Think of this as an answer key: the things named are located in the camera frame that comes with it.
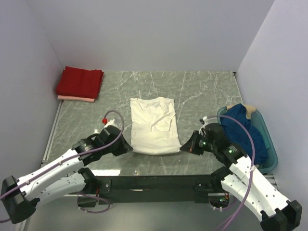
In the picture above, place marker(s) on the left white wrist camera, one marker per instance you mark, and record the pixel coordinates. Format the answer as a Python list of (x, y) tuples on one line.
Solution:
[(107, 123)]

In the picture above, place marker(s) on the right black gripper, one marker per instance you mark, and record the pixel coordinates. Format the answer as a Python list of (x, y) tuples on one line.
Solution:
[(193, 142)]

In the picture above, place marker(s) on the aluminium frame rail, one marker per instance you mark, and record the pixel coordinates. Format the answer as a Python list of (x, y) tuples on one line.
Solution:
[(270, 179)]

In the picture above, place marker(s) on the blue t shirt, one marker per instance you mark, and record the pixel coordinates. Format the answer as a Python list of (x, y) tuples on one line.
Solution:
[(237, 135)]

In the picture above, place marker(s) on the teal plastic basket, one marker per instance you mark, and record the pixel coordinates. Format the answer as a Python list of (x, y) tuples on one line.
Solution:
[(258, 122)]

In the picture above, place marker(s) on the folded red t shirt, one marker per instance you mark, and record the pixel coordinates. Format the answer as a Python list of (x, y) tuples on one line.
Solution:
[(81, 83)]

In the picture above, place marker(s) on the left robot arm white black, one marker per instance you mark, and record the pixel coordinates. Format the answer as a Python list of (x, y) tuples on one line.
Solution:
[(67, 174)]

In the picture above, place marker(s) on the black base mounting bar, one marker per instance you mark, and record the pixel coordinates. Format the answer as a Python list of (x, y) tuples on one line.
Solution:
[(138, 189)]

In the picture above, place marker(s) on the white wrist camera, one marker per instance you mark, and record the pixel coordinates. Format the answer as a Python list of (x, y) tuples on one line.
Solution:
[(204, 121), (107, 123)]

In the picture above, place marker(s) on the white t shirt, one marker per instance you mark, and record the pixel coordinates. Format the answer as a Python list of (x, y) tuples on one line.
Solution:
[(154, 127)]

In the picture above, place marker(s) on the beige t shirt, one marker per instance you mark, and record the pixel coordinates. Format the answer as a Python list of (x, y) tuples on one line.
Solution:
[(249, 109)]

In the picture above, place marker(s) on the folded pink t shirt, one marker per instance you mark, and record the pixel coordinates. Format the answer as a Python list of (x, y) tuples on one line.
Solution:
[(72, 98)]

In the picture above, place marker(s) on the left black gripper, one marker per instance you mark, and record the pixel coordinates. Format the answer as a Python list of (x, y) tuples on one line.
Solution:
[(121, 145)]

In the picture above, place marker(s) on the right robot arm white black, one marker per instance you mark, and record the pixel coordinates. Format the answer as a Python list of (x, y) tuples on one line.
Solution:
[(243, 180)]

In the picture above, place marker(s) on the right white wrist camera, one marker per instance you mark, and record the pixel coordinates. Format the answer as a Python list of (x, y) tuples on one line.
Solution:
[(204, 121)]

